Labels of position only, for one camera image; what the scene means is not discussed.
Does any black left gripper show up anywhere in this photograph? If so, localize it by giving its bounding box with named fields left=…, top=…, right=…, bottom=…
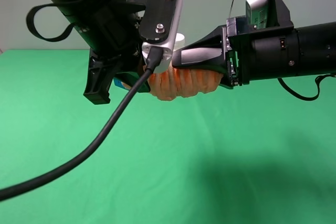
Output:
left=76, top=0, right=176, bottom=105

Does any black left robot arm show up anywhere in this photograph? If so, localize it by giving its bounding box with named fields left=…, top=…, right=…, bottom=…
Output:
left=51, top=0, right=182, bottom=104

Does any white milk bottle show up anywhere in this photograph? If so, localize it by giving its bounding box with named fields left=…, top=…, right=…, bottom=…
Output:
left=174, top=33, right=185, bottom=51

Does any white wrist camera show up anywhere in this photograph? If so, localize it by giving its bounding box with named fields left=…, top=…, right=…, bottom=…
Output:
left=142, top=0, right=183, bottom=73
left=246, top=0, right=269, bottom=29

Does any orange striped bread loaf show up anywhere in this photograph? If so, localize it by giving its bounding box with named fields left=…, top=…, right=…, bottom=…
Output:
left=148, top=66, right=223, bottom=101

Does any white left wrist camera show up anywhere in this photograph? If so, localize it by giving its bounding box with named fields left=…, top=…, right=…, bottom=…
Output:
left=142, top=0, right=183, bottom=73

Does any green table cloth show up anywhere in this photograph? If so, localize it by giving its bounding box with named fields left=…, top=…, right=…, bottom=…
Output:
left=1, top=50, right=335, bottom=223

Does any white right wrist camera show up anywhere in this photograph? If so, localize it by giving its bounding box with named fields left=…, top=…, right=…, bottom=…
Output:
left=246, top=0, right=269, bottom=29

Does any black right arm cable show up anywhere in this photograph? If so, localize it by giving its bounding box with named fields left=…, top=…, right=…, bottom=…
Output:
left=277, top=73, right=336, bottom=101

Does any rubik's cube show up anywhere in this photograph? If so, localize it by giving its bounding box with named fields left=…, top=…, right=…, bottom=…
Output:
left=113, top=78, right=131, bottom=90

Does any black camera cable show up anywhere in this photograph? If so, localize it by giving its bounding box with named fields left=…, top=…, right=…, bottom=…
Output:
left=0, top=46, right=164, bottom=202

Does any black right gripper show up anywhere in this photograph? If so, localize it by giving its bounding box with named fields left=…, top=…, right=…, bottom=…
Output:
left=172, top=0, right=294, bottom=88

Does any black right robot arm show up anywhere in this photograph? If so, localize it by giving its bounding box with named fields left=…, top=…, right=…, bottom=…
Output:
left=172, top=0, right=335, bottom=89

